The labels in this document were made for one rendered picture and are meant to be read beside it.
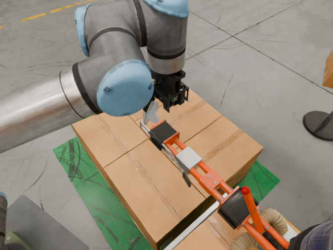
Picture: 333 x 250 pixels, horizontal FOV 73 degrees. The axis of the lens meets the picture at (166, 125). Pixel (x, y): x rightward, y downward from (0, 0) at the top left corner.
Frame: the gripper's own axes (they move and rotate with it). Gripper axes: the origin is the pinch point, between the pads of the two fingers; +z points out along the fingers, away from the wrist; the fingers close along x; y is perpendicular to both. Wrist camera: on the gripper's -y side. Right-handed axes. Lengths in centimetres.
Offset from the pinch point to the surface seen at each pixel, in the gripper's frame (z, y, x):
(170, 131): 11.7, 1.0, 2.3
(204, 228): 46, 29, -3
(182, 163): 12.8, 13.1, -2.4
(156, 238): 86, 13, -17
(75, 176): 140, -86, -39
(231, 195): 11.3, 30.9, 1.1
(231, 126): 86, -14, 77
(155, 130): 11.7, -2.8, -1.3
